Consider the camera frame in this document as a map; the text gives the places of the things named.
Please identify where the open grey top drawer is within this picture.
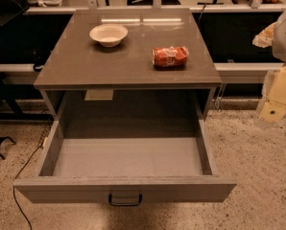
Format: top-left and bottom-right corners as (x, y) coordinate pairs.
(14, 121), (236, 204)

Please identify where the red coke can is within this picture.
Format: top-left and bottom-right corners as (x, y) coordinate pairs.
(152, 46), (189, 67)

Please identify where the black drawer handle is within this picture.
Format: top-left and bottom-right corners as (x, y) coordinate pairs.
(108, 194), (143, 207)

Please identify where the white paper bowl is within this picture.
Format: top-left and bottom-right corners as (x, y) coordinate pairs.
(89, 24), (128, 47)

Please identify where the grey cabinet with flat top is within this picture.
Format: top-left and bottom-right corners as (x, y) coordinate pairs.
(35, 8), (221, 139)

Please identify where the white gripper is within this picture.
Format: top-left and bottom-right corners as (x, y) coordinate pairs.
(252, 10), (286, 128)

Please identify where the black floor cable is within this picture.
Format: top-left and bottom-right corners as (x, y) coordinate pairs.
(12, 144), (45, 230)

